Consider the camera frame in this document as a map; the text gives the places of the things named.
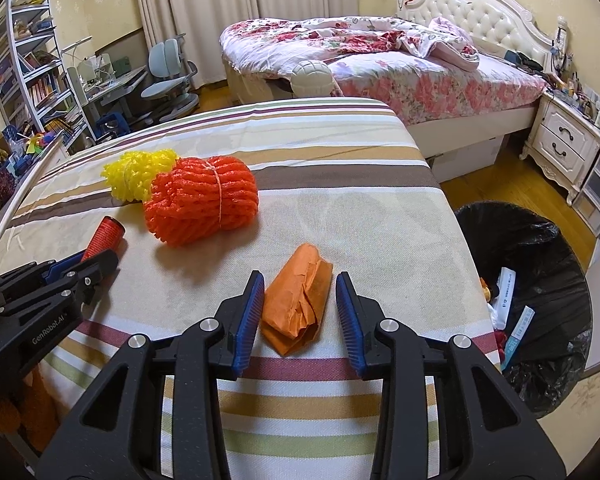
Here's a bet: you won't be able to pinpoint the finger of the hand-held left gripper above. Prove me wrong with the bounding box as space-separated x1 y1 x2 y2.
0 251 89 303
0 249 120 314

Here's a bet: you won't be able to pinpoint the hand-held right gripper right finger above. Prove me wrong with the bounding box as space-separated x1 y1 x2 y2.
334 271 567 480

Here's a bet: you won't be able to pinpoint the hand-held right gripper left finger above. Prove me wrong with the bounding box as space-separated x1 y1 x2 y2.
36 270 267 480

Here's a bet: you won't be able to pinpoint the red cylinder tube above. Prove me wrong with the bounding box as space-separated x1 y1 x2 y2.
80 216 125 263

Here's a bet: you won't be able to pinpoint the orange paper bag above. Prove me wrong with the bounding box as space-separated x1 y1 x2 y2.
260 243 334 358

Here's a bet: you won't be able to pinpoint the orange foam net bundle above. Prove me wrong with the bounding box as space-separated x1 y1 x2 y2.
144 156 260 247

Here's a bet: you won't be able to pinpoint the white carton box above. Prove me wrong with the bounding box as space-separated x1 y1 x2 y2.
490 267 517 331

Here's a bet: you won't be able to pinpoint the light blue carton box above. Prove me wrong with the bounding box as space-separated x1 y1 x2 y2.
500 306 536 373

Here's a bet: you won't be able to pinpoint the black lined trash bin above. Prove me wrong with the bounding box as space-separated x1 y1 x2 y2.
452 201 593 417

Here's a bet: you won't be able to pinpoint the yellow foam net bundle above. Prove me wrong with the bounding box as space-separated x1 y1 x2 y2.
101 148 178 206

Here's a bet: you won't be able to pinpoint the blue plastic stool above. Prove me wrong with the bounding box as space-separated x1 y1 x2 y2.
97 114 131 138

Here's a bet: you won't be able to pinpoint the white bookshelf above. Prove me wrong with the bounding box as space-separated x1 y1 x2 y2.
0 0 88 146

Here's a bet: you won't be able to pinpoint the white study desk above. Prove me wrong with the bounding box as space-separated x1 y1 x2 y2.
67 52 148 136

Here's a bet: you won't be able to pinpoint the white storage box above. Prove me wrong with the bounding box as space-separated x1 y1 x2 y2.
430 135 503 183

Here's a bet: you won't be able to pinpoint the grey desk chair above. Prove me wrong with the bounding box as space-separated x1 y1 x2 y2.
140 35 201 126

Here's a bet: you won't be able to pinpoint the floral bed sheet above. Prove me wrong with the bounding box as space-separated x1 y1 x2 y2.
325 50 548 126

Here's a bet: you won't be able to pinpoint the white nightstand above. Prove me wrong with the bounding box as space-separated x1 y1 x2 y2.
520 92 600 206

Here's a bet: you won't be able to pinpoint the floral quilt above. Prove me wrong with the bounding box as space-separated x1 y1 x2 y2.
220 16 431 73

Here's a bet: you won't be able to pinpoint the pink quilted garment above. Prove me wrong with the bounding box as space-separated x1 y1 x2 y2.
405 16 481 70

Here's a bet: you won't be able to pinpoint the black bag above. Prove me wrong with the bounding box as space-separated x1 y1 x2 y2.
505 50 547 75

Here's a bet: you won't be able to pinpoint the assorted small household items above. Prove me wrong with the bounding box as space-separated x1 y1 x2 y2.
545 15 600 126

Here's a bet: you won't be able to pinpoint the white bed with tufted headboard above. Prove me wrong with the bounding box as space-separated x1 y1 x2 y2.
220 0 556 171

